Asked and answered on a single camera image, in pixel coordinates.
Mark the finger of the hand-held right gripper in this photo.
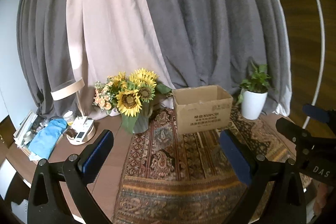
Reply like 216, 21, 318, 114
302, 105, 336, 126
276, 118, 317, 144

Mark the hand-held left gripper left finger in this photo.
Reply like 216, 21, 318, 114
27, 130, 114, 224

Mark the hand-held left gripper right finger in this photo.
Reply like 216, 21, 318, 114
219, 130, 307, 224

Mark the brown cardboard box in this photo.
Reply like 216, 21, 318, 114
172, 85, 234, 135

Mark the white sheer cloth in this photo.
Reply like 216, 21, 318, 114
272, 102, 292, 117

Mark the white plant pot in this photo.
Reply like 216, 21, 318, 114
241, 90, 269, 120

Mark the small white jar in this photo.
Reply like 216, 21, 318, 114
63, 111, 76, 126

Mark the grey ribbed vase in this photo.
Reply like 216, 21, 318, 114
131, 103, 152, 134

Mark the blue cloth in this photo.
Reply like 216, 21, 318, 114
28, 119, 68, 159

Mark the orange flower bunch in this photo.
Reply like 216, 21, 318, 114
93, 80, 119, 115

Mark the sunflower bouquet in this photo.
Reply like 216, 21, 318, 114
113, 68, 172, 134

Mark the green potted plant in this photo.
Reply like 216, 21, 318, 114
236, 60, 277, 106

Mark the patterned table mat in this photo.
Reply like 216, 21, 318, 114
113, 106, 314, 224

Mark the stack of books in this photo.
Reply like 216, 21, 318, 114
13, 110, 39, 148

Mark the white curved tube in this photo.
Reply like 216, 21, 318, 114
295, 0, 325, 135

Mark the grey curtain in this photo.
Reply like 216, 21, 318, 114
17, 0, 90, 119
126, 0, 293, 114

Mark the beige curtain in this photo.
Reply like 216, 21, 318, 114
66, 0, 175, 121

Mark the wooden ring desk lamp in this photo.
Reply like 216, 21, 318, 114
51, 78, 95, 146

